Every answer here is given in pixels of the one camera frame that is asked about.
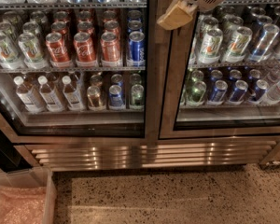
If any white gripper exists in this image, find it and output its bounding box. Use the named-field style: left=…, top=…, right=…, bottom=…
left=157, top=0, right=225, bottom=30

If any glass fridge door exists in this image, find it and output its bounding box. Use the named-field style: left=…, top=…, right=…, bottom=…
left=0, top=0, right=158, bottom=145
left=161, top=0, right=280, bottom=139

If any right door green soda can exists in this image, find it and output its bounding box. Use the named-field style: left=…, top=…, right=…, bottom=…
left=198, top=28, right=223, bottom=64

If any right door lower green can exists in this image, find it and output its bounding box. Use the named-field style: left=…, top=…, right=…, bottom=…
left=186, top=81, right=206, bottom=106

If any right door lower blue can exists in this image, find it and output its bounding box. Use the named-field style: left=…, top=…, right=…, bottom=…
left=207, top=80, right=228, bottom=105

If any door blue can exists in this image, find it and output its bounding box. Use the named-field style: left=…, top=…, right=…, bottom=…
left=227, top=79, right=248, bottom=105
left=207, top=80, right=228, bottom=105

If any steel fridge bottom grille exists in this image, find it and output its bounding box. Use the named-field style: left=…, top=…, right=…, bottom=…
left=16, top=135, right=280, bottom=172

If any front blue pepsi can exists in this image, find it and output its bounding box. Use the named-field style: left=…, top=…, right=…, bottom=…
left=128, top=31, right=145, bottom=66

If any front red cola can right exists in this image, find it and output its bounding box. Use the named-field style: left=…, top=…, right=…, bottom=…
left=100, top=32, right=122, bottom=67

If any red cola can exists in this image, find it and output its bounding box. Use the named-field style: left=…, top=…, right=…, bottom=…
left=46, top=33, right=72, bottom=68
left=100, top=32, right=122, bottom=67
left=74, top=32, right=98, bottom=67

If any green can lower shelf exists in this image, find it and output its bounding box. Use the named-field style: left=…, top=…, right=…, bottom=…
left=130, top=84, right=144, bottom=109

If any silver blue slim can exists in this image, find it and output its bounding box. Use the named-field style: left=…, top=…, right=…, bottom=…
left=248, top=23, right=280, bottom=62

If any front red cola can middle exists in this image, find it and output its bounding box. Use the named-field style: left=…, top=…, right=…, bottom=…
left=74, top=32, right=98, bottom=67

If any blue can lower shelf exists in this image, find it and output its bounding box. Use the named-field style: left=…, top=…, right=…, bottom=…
left=109, top=85, right=125, bottom=110

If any gold can lower shelf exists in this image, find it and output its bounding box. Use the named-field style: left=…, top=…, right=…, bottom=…
left=87, top=86, right=105, bottom=111

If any front red cola can left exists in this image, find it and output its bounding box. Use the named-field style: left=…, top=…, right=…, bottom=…
left=46, top=33, right=72, bottom=68

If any water bottle right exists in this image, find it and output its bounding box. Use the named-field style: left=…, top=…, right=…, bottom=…
left=62, top=76, right=85, bottom=110

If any water bottle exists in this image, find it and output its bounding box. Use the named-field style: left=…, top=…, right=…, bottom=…
left=62, top=76, right=85, bottom=110
left=14, top=77, right=46, bottom=113
left=38, top=76, right=65, bottom=112

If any front green soda can right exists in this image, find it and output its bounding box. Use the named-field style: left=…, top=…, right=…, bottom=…
left=18, top=33, right=48, bottom=69

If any water bottle middle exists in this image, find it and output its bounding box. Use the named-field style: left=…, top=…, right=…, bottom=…
left=38, top=76, right=65, bottom=112

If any water bottle left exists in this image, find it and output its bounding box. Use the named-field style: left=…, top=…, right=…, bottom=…
left=14, top=77, right=46, bottom=113

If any front green soda can left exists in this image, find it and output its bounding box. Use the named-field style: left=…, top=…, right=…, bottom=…
left=0, top=34, right=23, bottom=70

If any clear plastic bin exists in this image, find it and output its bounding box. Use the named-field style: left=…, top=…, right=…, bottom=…
left=0, top=167, right=57, bottom=224

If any pink bubble wrap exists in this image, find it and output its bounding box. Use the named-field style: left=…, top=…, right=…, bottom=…
left=0, top=186, right=46, bottom=224

